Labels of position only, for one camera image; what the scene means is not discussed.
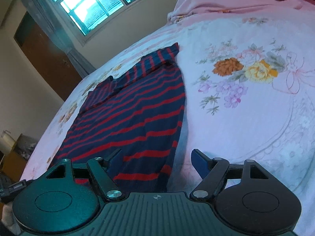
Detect navy red striped sweater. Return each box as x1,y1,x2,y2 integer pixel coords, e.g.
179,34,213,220
52,43,186,192

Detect cluttered side table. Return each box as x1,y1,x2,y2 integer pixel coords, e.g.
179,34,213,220
1,130,38,191

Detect floral bed sheet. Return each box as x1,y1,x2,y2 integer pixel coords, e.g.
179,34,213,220
22,9,314,235

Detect brown wooden door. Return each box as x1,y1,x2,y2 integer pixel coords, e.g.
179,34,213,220
14,13,82,100

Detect grey curtain left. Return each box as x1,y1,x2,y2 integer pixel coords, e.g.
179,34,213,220
21,0,95,78

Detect pink blanket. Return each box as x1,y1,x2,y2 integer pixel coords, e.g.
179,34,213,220
167,0,314,23

